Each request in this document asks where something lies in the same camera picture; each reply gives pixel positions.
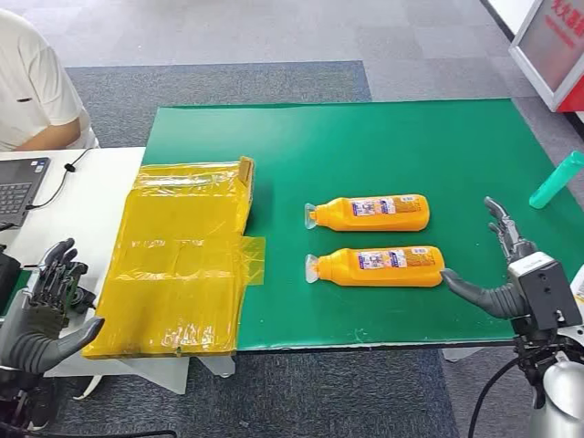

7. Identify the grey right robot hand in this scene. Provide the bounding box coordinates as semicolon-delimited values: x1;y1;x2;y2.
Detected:
441;196;537;320

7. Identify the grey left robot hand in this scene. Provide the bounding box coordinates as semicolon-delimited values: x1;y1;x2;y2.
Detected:
0;237;105;376

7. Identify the orange bottle with clear cap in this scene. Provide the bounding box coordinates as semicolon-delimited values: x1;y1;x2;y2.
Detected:
304;193;430;234
304;245;446;289

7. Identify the white and yellow bottle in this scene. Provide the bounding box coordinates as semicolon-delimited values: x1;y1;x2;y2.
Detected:
570;265;584;305

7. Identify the teal plastic bottle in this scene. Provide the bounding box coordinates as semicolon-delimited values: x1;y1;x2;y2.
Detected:
529;150;584;211

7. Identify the dark laptop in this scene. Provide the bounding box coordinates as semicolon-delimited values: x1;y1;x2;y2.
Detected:
0;157;51;230

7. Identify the yellow taped cardboard box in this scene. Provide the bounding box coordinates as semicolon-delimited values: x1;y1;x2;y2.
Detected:
82;155;266;360

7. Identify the green table mat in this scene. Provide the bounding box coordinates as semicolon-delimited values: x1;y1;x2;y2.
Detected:
142;98;584;352

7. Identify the person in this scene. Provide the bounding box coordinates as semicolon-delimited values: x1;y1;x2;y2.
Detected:
0;8;100;152

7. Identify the white and red sign stand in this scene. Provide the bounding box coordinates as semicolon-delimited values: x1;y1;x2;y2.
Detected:
509;0;584;114

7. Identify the white table bracket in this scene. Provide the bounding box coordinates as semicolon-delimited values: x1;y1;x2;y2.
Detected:
197;354;236;380
441;347;485;363

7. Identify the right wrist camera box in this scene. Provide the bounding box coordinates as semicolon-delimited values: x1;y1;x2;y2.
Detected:
508;252;583;332

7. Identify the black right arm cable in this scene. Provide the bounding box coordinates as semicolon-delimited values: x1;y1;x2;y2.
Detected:
467;356;522;438

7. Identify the thin black cable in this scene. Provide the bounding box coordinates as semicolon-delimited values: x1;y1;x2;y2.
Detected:
26;148;94;212

